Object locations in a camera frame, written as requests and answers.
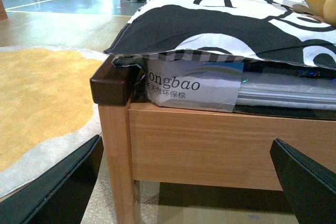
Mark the yellow and grey rug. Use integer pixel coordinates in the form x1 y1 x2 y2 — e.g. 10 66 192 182
1 46 107 200

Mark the plastic-wrapped mattress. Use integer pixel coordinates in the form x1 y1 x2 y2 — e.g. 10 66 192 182
113 57 335 120

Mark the wooden bed frame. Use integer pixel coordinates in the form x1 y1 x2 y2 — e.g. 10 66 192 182
90 58 335 223

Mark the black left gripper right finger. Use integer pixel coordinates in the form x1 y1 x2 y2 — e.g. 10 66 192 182
270 138 335 223

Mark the black and white bedsheet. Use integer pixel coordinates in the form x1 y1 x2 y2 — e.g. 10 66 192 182
106 0 335 69

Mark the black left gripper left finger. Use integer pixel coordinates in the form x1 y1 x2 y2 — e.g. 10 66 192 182
1 135 103 223

